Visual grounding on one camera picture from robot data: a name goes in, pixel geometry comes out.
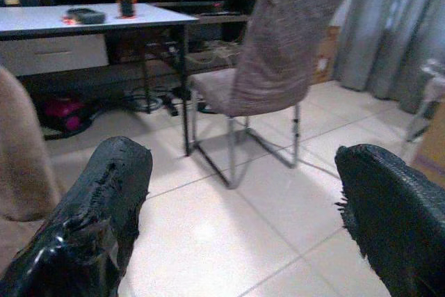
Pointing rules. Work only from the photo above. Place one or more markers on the brown cardboard box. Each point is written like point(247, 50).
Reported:
point(327, 53)
point(434, 147)

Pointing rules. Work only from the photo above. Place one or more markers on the black handheld device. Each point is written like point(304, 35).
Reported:
point(85, 15)

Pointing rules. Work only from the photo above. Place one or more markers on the orange black container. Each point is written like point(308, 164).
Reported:
point(125, 6)

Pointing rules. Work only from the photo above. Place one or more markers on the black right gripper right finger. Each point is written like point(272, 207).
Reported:
point(400, 220)

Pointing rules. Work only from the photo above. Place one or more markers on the beige fabric chair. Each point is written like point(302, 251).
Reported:
point(19, 151)

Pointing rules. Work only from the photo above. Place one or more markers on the white drawer cabinet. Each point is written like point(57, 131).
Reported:
point(52, 53)

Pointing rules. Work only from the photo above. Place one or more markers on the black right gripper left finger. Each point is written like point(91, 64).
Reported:
point(87, 213)

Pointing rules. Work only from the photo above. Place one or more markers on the grey fabric chair metal frame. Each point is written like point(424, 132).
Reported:
point(278, 50)

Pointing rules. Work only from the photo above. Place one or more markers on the grey curtain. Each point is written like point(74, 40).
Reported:
point(382, 32)

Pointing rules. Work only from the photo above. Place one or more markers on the white top table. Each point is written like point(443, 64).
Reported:
point(41, 20)

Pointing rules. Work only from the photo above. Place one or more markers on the pink bag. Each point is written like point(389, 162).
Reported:
point(64, 112)

